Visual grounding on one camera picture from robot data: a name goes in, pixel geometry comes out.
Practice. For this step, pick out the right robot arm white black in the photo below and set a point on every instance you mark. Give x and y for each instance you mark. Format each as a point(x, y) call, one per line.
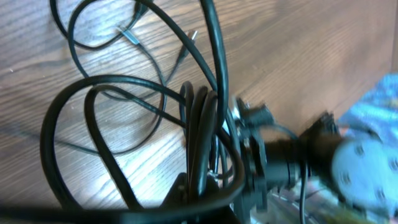
point(361, 172)

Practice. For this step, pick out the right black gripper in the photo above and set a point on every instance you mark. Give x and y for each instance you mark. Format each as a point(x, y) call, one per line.
point(253, 153)

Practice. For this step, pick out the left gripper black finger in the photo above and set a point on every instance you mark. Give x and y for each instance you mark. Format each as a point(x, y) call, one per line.
point(177, 195)

